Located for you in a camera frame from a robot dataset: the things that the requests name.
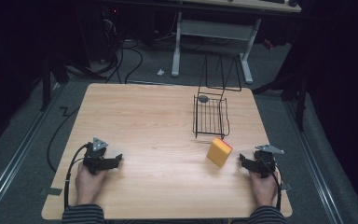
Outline person's left hand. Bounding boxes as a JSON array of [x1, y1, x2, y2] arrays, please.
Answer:
[[75, 161, 107, 206]]

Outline black stand leg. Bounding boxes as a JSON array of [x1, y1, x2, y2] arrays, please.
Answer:
[[294, 76, 310, 133], [39, 54, 53, 112]]

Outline black wire rack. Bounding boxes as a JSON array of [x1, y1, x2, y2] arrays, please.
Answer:
[[192, 53, 243, 140]]

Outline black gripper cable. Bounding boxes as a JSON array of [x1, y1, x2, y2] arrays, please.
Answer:
[[271, 166, 283, 213], [62, 142, 93, 213]]

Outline black floor cable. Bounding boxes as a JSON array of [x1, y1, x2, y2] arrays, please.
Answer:
[[46, 106, 81, 174]]

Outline yellow sponge with red side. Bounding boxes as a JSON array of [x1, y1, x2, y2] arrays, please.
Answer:
[[206, 136, 234, 169]]

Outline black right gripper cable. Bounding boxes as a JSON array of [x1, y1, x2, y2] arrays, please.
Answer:
[[271, 166, 283, 213]]

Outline white-legged desk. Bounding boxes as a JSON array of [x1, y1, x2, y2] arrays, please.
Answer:
[[170, 0, 303, 85]]

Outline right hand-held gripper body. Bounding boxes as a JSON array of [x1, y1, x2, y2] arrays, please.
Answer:
[[253, 144, 285, 179]]

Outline bundle of black floor cables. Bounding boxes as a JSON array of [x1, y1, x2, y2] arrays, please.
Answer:
[[88, 18, 145, 85]]

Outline metal floor rail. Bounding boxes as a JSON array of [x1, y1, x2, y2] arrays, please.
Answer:
[[0, 83, 63, 220], [283, 98, 345, 224]]

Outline person's right hand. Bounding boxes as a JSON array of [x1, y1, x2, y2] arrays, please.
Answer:
[[248, 169, 280, 208]]

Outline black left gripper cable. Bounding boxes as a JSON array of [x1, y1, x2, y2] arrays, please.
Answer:
[[62, 142, 93, 213]]

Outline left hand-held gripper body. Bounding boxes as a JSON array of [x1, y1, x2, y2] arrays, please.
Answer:
[[82, 136, 109, 175]]

